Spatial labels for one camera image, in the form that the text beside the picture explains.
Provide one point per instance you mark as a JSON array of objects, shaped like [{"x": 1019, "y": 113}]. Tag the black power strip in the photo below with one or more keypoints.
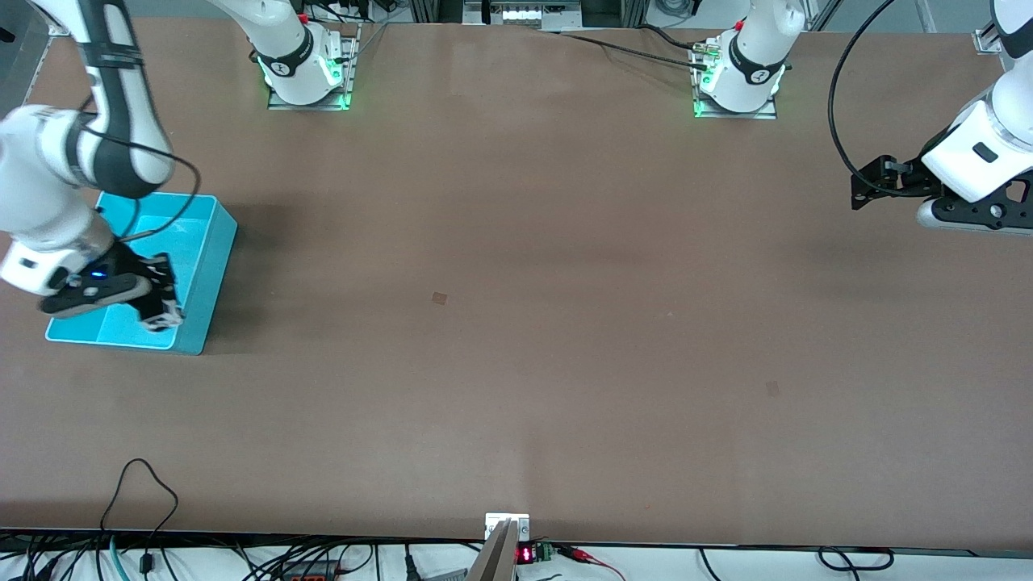
[{"x": 311, "y": 571}]

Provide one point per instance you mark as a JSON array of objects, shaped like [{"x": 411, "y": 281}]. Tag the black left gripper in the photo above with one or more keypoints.
[{"x": 910, "y": 179}]

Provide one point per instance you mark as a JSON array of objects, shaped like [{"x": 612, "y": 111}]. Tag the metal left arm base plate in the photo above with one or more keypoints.
[{"x": 767, "y": 110}]

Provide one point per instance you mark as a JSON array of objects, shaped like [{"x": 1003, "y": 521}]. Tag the red digit display module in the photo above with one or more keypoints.
[{"x": 526, "y": 554}]

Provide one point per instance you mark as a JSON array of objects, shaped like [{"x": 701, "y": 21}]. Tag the black power plug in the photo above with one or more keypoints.
[{"x": 410, "y": 565}]

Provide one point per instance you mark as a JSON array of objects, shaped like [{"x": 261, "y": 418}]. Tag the grey metal bar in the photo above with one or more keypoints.
[{"x": 494, "y": 561}]

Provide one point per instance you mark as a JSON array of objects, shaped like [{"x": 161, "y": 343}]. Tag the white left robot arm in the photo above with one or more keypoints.
[{"x": 976, "y": 137}]

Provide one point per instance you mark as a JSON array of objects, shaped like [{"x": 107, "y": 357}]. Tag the white jeep toy black roof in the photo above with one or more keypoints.
[{"x": 165, "y": 324}]

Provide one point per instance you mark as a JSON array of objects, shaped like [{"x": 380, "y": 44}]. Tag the aluminium frame with lit device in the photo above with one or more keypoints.
[{"x": 524, "y": 12}]

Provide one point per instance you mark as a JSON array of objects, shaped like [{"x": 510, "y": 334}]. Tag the silver mounting bracket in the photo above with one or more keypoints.
[{"x": 494, "y": 523}]

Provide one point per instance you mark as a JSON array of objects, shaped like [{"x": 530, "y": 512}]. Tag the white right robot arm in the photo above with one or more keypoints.
[{"x": 48, "y": 153}]

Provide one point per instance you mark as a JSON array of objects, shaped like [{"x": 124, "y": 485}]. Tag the blue plastic bin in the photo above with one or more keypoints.
[{"x": 202, "y": 266}]

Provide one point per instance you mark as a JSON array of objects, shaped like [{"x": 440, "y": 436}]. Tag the red clip lead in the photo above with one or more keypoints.
[{"x": 581, "y": 555}]

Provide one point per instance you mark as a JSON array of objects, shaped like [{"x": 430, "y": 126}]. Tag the aluminium corner bracket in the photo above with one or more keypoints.
[
  {"x": 986, "y": 40},
  {"x": 58, "y": 31}
]

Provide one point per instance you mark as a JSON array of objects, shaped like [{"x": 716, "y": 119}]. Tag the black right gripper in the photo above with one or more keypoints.
[{"x": 135, "y": 265}]

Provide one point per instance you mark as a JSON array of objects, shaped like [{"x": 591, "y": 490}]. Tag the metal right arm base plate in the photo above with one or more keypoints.
[{"x": 352, "y": 64}]

